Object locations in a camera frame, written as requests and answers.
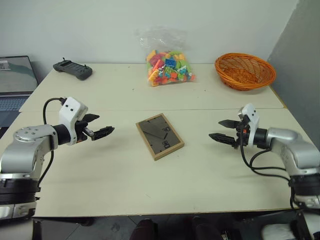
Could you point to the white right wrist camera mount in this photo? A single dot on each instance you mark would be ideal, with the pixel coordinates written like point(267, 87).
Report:
point(252, 122)

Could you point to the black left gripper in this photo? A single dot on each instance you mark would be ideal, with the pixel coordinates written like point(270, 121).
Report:
point(80, 130)

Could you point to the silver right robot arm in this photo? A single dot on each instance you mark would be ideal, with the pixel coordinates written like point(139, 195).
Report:
point(297, 150)

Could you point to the wooden framed square clock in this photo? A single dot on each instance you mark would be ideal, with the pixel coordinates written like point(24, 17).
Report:
point(160, 137)

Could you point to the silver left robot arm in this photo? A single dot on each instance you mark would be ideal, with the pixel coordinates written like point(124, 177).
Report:
point(25, 152)

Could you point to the grey laptop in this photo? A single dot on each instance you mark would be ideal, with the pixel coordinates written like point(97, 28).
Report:
point(15, 75)

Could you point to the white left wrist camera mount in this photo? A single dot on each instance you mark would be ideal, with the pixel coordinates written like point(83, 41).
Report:
point(71, 110)

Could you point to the plastic bag of toy bricks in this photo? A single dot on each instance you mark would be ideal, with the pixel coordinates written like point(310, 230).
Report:
point(170, 67)

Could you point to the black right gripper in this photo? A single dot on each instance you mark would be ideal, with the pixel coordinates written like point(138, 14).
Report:
point(242, 136)

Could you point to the orange wicker basket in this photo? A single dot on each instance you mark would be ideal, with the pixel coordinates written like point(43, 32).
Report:
point(245, 72)

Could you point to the dark rounded shape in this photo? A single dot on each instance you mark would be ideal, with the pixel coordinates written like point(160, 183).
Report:
point(143, 230)

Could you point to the white rounded object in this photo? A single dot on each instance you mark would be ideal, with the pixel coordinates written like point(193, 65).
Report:
point(277, 232)

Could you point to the dark grey handheld controller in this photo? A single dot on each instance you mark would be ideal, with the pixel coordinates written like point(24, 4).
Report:
point(72, 68)

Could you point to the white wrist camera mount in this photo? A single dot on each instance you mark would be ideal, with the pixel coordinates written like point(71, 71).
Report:
point(71, 110)
point(252, 122)

